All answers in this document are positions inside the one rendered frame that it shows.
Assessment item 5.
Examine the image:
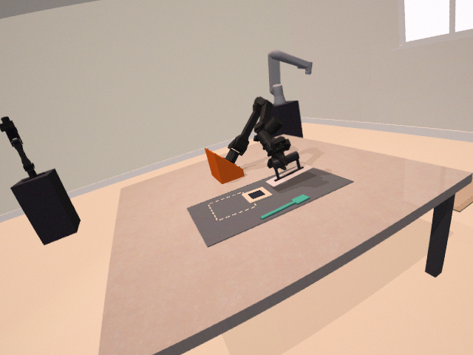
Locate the tan tile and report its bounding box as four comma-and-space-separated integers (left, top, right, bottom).
242, 187, 273, 204

